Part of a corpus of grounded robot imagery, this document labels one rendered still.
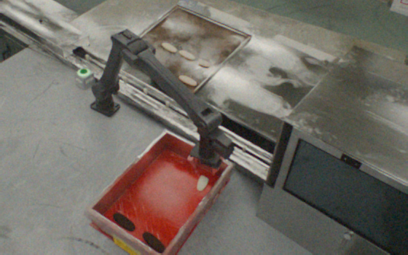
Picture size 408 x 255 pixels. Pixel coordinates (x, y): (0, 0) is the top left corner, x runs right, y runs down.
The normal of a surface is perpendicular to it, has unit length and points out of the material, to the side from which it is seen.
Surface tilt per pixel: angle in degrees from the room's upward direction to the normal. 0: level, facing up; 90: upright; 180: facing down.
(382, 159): 0
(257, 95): 10
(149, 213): 0
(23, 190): 0
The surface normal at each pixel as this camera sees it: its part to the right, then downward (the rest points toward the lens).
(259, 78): -0.09, -0.65
